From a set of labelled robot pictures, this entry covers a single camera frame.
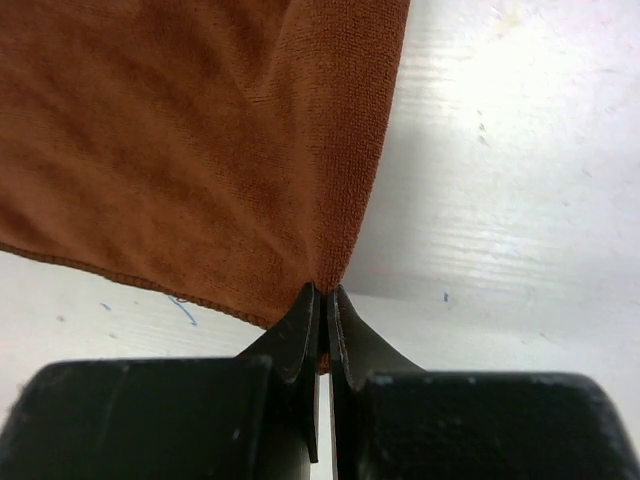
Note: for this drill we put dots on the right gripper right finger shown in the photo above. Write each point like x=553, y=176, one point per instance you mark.
x=391, y=419

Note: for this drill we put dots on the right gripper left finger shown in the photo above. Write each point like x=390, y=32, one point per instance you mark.
x=252, y=416

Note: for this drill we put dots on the brown towel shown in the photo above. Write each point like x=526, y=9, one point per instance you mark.
x=223, y=152

